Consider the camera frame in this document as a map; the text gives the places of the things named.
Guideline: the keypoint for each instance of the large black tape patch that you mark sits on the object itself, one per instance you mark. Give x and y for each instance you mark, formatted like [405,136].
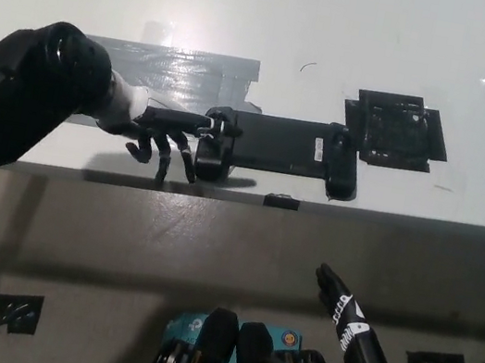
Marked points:
[394,131]

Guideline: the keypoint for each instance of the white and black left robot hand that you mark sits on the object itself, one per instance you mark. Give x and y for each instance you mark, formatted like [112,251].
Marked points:
[166,120]

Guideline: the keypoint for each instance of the small black tape strip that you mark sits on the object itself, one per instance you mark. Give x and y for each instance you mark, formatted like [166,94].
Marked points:
[281,201]

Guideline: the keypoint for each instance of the grey duct tape patch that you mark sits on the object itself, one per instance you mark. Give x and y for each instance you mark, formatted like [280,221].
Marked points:
[195,74]

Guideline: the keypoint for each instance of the black left floor plate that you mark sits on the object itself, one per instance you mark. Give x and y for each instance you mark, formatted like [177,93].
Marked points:
[15,313]

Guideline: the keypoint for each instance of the black robot torso blocks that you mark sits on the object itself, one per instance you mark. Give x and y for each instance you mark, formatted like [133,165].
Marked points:
[219,342]

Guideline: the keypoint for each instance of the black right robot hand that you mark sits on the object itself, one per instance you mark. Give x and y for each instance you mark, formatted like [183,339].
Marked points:
[358,352]

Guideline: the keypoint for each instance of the black mobile game controller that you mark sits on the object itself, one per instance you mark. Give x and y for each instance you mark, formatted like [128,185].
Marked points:
[277,143]

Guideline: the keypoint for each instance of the teal router box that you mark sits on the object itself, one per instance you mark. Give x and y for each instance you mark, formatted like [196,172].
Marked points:
[186,327]

